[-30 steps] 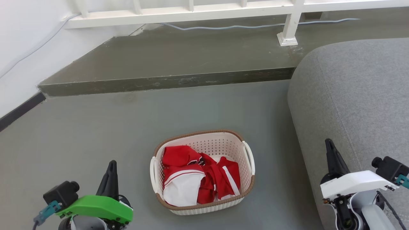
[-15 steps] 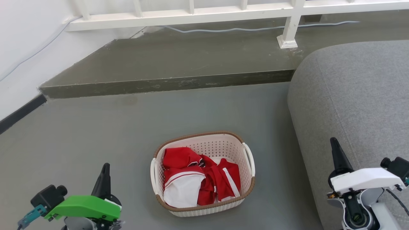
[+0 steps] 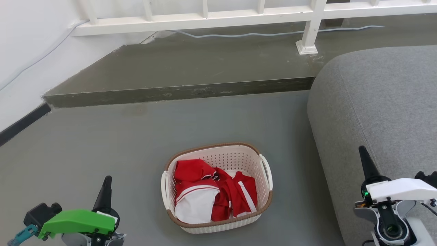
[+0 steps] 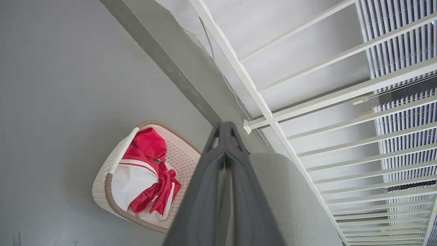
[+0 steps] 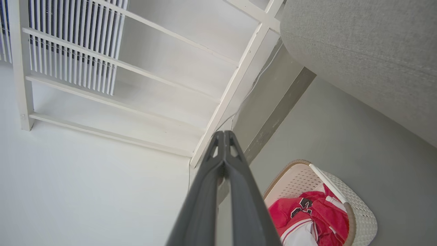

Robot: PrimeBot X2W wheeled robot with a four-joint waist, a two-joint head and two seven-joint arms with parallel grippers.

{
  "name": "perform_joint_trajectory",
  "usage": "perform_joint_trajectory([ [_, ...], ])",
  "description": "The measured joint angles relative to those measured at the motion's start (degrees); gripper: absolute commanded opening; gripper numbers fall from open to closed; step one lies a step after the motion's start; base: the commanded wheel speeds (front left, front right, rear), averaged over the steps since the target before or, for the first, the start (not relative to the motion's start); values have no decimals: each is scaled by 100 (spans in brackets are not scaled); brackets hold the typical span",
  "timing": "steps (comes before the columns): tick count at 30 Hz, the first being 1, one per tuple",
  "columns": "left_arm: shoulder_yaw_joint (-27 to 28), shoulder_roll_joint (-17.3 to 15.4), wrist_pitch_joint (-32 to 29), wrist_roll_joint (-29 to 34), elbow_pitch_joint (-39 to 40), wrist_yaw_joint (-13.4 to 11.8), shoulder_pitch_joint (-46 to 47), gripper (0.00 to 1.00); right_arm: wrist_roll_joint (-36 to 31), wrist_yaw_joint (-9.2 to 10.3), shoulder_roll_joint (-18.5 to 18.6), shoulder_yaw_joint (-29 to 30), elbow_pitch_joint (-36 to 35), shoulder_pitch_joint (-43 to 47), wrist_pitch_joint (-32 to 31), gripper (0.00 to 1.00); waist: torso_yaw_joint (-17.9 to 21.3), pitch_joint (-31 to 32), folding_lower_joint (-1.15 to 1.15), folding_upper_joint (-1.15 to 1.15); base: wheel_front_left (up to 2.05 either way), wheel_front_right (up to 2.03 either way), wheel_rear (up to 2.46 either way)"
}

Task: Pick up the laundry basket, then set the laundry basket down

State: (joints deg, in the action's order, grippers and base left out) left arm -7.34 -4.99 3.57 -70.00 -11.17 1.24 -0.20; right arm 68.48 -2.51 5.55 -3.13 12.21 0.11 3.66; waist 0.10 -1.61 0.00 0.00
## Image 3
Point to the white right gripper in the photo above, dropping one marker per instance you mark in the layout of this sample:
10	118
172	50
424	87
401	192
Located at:
403	189

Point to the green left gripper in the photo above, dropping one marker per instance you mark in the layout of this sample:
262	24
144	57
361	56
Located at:
78	221

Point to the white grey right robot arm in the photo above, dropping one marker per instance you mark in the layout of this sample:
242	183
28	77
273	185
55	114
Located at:
392	222

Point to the white laundry basket brown rim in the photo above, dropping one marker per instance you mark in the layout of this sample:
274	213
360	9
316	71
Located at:
218	153

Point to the grey fabric sofa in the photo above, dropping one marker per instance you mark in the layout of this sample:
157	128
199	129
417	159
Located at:
375	99

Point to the teal connector plug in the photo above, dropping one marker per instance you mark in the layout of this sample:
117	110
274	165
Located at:
22	235

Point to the red white sports jersey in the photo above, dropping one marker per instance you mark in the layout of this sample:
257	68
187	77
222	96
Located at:
194	200

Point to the black baseboard strip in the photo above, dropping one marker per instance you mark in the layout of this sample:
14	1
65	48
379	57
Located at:
24	123

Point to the red garment with white stripe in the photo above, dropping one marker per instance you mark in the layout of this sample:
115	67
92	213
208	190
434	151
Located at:
239	196

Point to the white wooden railing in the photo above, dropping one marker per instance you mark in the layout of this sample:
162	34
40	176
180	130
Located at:
201	18

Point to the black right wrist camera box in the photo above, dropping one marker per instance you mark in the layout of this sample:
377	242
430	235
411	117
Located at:
428	178

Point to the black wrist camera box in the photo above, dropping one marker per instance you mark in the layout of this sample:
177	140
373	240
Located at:
41	213
428	178

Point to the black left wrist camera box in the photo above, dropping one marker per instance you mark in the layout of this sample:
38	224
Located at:
41	213

